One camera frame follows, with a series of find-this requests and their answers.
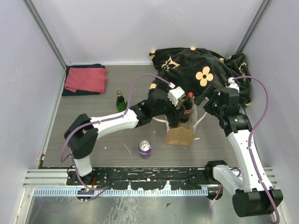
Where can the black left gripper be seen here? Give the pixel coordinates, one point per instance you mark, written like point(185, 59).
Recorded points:
point(173, 108)

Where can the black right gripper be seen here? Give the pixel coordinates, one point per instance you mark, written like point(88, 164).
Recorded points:
point(206, 93)

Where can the green bottle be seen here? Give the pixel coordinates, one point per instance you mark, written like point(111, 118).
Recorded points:
point(121, 103)
point(177, 115)

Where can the glass cola bottle red cap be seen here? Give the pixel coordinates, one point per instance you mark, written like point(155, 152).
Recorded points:
point(187, 106)

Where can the burlap canvas cat-print bag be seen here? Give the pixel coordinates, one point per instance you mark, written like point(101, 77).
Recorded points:
point(183, 134)

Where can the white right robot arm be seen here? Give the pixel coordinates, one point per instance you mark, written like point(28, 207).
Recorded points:
point(252, 193)

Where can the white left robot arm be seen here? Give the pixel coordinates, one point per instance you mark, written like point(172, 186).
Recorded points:
point(82, 135)

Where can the black floral fleece blanket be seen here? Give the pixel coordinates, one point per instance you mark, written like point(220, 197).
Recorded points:
point(194, 69)

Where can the purple soda can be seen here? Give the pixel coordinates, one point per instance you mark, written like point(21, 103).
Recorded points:
point(145, 149)

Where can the pink folded cloth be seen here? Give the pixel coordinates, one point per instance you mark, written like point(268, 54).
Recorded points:
point(86, 79)

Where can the dark teal folded cloth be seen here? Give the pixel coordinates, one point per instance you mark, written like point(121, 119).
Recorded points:
point(80, 93)

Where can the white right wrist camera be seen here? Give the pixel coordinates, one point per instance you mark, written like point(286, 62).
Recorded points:
point(232, 84)

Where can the black mounting base rail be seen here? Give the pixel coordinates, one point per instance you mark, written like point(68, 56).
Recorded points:
point(147, 178)

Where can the white slotted cable duct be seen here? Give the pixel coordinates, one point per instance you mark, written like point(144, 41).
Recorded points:
point(112, 192)

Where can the aluminium frame rail front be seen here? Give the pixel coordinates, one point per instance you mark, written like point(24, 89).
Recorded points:
point(46, 177)

